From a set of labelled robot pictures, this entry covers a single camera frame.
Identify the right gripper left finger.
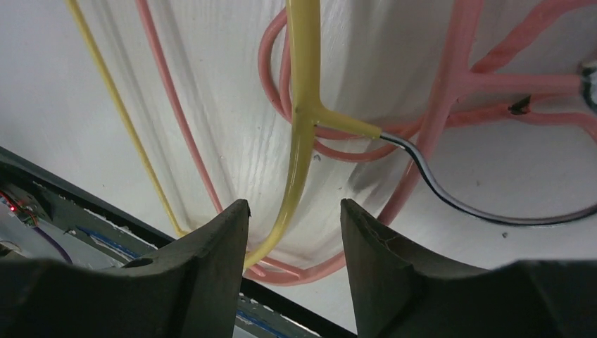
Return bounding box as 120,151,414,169
1,199,250,337

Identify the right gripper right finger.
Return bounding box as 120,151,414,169
341,199,596,337

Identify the pink plastic hanger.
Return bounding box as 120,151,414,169
135,0,597,287

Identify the yellow hanger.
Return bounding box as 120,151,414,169
65,0,597,270

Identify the pink wire hanger upper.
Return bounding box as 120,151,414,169
471,0,597,75

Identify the pink wire hanger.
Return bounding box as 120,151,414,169
471,0,597,75
258,9,597,164

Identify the pink wire hanger lower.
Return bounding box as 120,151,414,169
258,9,597,164

